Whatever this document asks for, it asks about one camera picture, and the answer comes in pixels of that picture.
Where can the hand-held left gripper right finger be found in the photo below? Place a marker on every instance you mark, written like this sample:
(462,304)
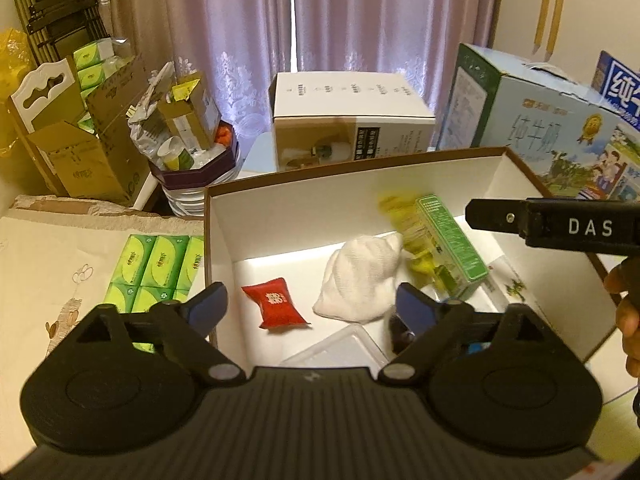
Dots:
(415,307)

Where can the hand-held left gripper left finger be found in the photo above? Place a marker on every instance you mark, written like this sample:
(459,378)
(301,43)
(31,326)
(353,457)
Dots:
(207,305)

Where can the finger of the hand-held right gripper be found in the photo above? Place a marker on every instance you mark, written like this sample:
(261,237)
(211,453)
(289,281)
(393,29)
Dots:
(495,215)

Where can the green medicine box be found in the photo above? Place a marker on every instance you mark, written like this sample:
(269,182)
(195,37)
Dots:
(450,245)

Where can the white sock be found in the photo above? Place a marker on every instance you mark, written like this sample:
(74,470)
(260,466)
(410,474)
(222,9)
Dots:
(355,280)

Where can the red candy packet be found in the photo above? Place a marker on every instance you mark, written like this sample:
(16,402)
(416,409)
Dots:
(275,305)

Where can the white ointment box green bird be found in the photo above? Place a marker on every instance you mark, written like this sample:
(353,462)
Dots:
(510,285)

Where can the blue tube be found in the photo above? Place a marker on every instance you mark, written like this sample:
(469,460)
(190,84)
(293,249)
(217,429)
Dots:
(477,347)

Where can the clear plastic case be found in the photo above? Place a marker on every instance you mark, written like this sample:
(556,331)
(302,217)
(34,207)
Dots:
(340,352)

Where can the brown cardboard box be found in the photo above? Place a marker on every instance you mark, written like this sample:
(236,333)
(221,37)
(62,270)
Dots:
(260,230)

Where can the yellow snack packet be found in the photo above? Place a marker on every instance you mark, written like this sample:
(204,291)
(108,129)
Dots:
(400,210)

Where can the person's right hand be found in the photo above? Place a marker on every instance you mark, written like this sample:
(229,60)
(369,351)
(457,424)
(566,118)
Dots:
(627,320)

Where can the green tissue multipack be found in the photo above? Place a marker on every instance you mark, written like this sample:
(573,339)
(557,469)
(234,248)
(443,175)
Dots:
(155,265)

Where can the light blue milk carton box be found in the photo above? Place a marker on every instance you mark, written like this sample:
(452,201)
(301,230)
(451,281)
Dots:
(525,120)

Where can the ribbed clear plastic container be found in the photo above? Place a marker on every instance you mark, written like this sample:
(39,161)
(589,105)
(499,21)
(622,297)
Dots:
(185,202)

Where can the purple octagonal tin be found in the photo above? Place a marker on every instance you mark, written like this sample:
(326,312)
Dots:
(200,175)

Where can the dark blue milk carton box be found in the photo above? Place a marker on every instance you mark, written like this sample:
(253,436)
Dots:
(617,85)

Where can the white paper cup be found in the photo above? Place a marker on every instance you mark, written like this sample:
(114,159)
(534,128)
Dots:
(170,152)

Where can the cream printed bedsheet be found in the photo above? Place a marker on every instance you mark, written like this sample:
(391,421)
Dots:
(50,270)

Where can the flattened brown cardboard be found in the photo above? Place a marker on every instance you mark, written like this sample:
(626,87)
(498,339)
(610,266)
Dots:
(75,205)

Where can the orange round object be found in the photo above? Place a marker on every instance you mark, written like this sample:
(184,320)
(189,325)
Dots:
(225,136)

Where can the white cardboard box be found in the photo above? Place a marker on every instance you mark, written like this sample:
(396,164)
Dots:
(350,100)

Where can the basket of trash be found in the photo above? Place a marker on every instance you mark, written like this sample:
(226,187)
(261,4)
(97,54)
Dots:
(145,130)

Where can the open tan cardboard box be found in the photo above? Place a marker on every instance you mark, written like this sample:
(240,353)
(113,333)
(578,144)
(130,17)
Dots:
(85,165)

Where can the small tan cardboard box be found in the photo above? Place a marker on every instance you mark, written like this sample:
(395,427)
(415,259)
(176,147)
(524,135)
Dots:
(192,115)

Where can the pale purple curtain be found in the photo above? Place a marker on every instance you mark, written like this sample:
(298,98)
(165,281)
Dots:
(350,20)

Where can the stack of green tissue packets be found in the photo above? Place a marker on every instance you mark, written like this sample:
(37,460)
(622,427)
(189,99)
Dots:
(92,57)

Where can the yellow plastic bag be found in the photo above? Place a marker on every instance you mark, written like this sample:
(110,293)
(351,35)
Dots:
(10,85)

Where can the black folding rack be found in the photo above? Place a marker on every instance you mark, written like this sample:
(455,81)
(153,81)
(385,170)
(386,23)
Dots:
(55,10)

